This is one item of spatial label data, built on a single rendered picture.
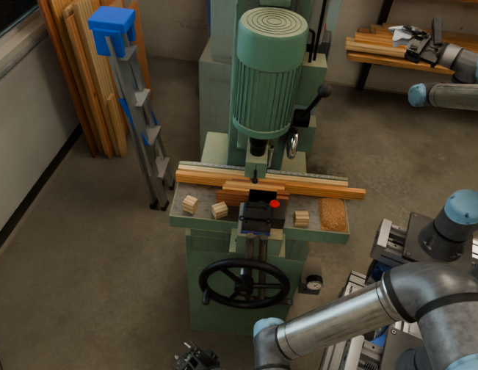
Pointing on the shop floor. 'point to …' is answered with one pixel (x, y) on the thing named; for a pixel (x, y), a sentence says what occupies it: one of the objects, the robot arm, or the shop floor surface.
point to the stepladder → (133, 95)
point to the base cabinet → (205, 318)
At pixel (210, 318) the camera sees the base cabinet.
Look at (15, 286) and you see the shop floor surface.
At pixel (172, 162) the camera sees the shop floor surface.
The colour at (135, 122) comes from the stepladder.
